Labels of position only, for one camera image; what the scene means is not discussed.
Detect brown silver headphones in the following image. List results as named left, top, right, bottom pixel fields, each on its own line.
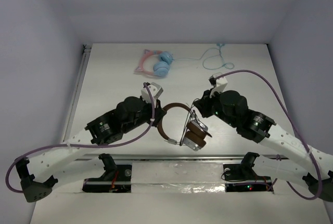
left=157, top=102, right=212, bottom=152

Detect pink blue cat headphones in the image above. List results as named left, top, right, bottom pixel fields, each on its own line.
left=134, top=49, right=174, bottom=77

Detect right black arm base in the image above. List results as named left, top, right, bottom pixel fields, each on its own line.
left=221, top=152, right=274, bottom=193

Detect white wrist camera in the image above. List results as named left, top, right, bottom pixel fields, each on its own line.
left=209, top=72, right=228, bottom=98
left=141, top=82, right=163, bottom=105

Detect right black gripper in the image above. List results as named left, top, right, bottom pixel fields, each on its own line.
left=195, top=87, right=237, bottom=128

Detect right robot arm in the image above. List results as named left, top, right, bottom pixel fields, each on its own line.
left=194, top=90, right=332, bottom=202

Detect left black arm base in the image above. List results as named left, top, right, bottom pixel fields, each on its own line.
left=82, top=153, right=132, bottom=193

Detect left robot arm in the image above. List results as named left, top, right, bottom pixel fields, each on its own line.
left=15, top=97, right=167, bottom=203

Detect light blue headphone cable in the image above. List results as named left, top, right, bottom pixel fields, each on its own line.
left=173, top=43, right=235, bottom=70

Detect left side table rail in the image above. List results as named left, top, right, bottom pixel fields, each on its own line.
left=61, top=44, right=92, bottom=142

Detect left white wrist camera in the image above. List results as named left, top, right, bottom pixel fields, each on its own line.
left=141, top=82, right=163, bottom=105

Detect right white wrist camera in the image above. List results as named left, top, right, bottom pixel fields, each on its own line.
left=209, top=72, right=228, bottom=98

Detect purple cable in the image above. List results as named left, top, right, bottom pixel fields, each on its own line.
left=214, top=69, right=323, bottom=199
left=5, top=83, right=157, bottom=195

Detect aluminium mounting rail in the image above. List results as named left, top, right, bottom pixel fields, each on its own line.
left=75, top=153, right=280, bottom=162

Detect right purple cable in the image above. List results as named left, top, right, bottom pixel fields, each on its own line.
left=214, top=69, right=323, bottom=199

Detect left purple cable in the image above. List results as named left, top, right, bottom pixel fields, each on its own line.
left=5, top=83, right=157, bottom=195

